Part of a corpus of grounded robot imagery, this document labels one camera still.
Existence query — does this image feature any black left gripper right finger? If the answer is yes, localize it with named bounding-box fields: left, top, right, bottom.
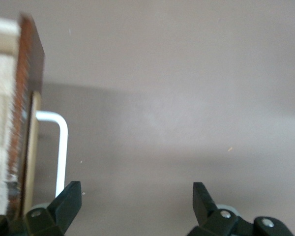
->
left=186, top=181, right=295, bottom=236

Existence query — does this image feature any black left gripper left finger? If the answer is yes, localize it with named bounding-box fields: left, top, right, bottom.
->
left=0, top=181, right=83, bottom=236

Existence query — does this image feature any white metal drawer handle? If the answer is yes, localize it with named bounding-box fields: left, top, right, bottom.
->
left=35, top=110, right=69, bottom=199

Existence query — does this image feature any wooden drawer with brown front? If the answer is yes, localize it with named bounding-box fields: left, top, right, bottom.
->
left=0, top=14, right=45, bottom=220

